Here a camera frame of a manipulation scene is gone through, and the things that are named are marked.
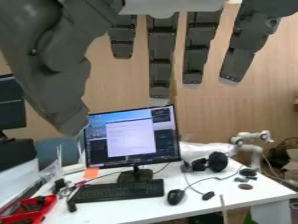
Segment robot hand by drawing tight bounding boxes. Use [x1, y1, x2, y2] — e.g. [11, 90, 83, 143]
[0, 0, 298, 138]

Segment dark screen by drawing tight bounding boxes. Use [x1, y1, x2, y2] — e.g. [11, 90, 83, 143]
[0, 75, 27, 133]

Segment computer monitor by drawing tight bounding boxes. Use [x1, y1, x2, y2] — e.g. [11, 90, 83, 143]
[82, 104, 182, 183]

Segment orange paper note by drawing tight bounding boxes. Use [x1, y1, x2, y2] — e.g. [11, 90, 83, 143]
[82, 167, 99, 180]

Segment black keyboard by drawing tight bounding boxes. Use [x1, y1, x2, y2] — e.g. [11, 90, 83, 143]
[69, 178, 166, 205]

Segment small black item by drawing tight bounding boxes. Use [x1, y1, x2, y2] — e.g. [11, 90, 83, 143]
[65, 199, 79, 213]

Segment red tray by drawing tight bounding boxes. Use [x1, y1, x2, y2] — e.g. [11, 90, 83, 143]
[0, 193, 59, 224]

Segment black headphones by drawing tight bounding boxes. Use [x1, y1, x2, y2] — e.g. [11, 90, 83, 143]
[188, 151, 230, 174]

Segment white desk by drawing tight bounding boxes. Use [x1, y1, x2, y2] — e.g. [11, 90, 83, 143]
[23, 154, 298, 224]

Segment black computer mouse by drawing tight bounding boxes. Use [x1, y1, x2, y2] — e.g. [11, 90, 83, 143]
[166, 188, 187, 207]

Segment small white jointed device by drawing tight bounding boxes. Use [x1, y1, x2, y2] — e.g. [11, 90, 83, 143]
[228, 129, 275, 172]

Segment brown round disc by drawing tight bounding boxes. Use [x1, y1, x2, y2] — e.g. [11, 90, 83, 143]
[236, 182, 254, 191]

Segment thin stick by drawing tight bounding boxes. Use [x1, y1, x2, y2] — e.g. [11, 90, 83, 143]
[218, 194, 227, 224]

